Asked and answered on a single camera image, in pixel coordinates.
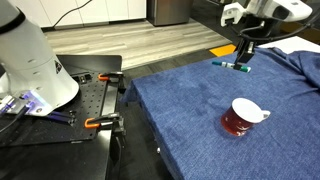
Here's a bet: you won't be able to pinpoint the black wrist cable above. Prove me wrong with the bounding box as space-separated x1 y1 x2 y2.
229 13 320 43

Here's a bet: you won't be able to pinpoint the black robot cart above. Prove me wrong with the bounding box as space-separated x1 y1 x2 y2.
0 54 128 180

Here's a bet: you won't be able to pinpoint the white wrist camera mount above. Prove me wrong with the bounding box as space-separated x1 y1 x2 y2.
220 2 249 28

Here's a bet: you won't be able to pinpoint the stainless steel appliance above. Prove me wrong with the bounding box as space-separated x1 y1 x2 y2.
146 0 194 27

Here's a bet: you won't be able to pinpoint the black clamp with orange handle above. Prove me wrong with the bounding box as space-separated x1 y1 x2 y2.
97 71 127 94
83 112 127 136

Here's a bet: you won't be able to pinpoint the red mug with white interior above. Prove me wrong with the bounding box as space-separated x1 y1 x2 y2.
220 97 271 137

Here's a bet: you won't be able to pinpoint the green marker with white label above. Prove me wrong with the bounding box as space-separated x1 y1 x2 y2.
211 60 252 74

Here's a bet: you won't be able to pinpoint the yellow floor marker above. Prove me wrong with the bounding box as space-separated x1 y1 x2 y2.
208 43 237 58

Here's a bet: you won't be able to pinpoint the brown wooden door frame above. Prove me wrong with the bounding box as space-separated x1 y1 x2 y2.
283 13 320 44

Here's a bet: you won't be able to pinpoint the blue fabric tablecloth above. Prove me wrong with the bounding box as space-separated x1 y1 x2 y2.
119 45 320 180

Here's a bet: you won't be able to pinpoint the white cabinets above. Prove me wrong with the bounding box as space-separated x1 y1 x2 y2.
6 0 148 29

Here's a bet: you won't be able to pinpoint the thin black wall cable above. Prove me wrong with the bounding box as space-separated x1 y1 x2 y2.
51 0 94 29

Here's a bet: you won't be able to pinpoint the thick black power cable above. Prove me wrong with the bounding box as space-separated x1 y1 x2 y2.
0 104 31 134

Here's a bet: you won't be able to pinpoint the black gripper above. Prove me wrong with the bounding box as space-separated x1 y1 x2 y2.
233 18 267 72

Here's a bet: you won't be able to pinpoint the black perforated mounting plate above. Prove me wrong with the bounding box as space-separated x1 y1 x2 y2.
0 71 111 148

